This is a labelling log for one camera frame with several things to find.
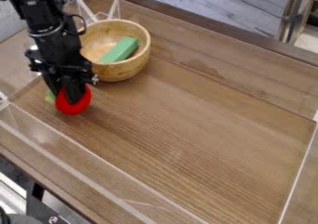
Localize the red plush fruit green stem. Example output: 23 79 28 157
44 85 93 115

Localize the green rectangular block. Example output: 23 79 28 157
99 37 139 62

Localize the metal table leg background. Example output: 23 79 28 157
278 0 313 45

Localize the clear acrylic corner bracket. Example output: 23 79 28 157
77 0 121 24

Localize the clear acrylic tray wall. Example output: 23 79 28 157
0 100 207 224

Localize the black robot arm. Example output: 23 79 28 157
8 0 98 105

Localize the wooden bowl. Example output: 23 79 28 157
81 20 151 82

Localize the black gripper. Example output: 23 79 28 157
24 47 99 105

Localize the black table frame bracket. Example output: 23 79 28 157
27 182 70 224

